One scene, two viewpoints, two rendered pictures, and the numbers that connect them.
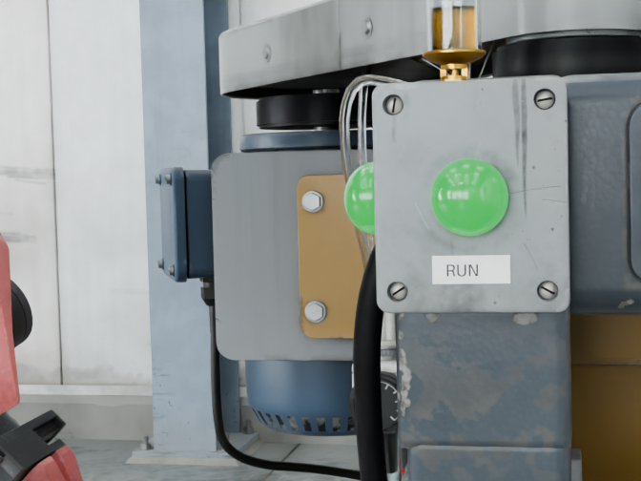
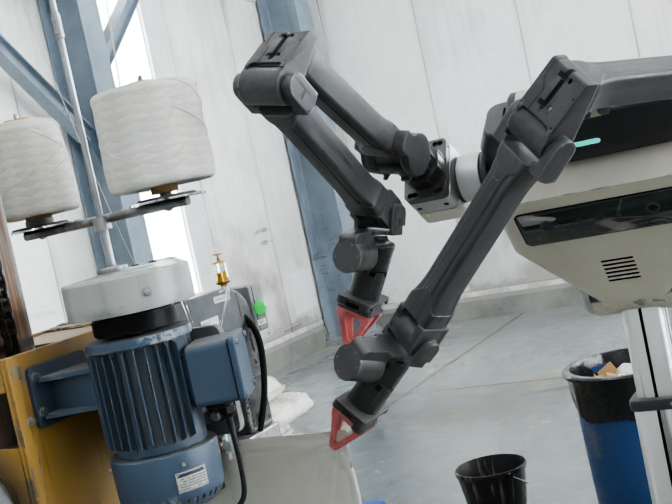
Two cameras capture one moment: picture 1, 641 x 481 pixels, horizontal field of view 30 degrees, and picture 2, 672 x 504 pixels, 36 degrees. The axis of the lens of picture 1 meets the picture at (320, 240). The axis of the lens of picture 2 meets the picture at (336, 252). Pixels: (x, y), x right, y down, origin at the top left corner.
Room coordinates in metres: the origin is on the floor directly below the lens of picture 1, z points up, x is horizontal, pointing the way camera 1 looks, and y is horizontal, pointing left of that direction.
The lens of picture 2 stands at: (2.31, 0.67, 1.46)
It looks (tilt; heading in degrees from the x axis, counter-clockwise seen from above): 3 degrees down; 196
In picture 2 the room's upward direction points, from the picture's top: 12 degrees counter-clockwise
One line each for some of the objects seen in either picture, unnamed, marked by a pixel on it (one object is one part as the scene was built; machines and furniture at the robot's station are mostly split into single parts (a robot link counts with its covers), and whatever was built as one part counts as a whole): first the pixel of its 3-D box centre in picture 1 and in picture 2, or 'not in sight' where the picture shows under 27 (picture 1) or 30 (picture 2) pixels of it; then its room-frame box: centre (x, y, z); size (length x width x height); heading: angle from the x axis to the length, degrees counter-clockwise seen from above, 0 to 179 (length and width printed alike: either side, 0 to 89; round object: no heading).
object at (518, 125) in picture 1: (474, 196); (242, 309); (0.48, -0.06, 1.29); 0.08 x 0.05 x 0.09; 78
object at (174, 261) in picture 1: (209, 236); (222, 375); (1.00, 0.09, 1.25); 0.10 x 0.08 x 0.12; 13
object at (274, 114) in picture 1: (326, 115); (135, 321); (1.02, -0.01, 1.35); 0.12 x 0.12 x 0.04
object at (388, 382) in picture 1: (380, 402); not in sight; (0.72, -0.03, 1.16); 0.04 x 0.02 x 0.04; 78
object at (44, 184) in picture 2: not in sight; (27, 169); (0.82, -0.24, 1.61); 0.15 x 0.14 x 0.17; 78
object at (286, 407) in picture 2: not in sight; (252, 419); (-2.50, -1.33, 0.44); 0.68 x 0.44 x 0.15; 168
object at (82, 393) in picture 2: not in sight; (84, 385); (1.04, -0.10, 1.27); 0.12 x 0.09 x 0.09; 168
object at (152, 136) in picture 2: not in sight; (153, 137); (0.88, 0.01, 1.61); 0.17 x 0.17 x 0.17
